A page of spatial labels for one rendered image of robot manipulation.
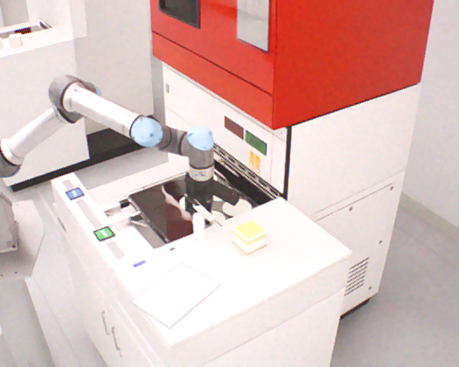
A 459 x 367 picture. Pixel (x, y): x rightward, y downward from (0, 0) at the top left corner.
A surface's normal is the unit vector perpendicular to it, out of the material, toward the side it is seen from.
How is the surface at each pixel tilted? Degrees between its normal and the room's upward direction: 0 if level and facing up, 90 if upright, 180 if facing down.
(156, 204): 0
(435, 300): 0
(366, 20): 90
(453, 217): 90
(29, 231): 0
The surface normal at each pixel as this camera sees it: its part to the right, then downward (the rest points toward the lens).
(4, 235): 0.30, 0.52
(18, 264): 0.00, -0.83
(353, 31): 0.57, 0.45
